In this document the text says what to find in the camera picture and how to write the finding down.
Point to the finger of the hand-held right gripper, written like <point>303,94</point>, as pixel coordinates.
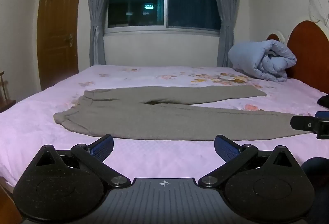
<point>304,124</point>
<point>324,101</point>

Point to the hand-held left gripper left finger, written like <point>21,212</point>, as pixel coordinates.
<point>104,146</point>

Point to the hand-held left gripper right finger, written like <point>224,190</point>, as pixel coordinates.
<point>224,148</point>

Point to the grey pants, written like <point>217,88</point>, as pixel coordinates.
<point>159,113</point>

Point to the person's leg in dark trousers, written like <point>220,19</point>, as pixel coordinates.
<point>317,172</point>

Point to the wooden headboard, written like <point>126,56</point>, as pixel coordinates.
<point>308,49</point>

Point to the bed with pink floral sheet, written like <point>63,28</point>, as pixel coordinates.
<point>46,121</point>

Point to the light blue rolled duvet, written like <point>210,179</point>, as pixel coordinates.
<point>264,59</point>

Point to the wooden rack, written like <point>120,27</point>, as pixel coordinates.
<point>4,90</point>

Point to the brown wooden door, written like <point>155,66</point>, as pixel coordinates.
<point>59,31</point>

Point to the grey curtain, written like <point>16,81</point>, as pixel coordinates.
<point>226,11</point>
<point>97,8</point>

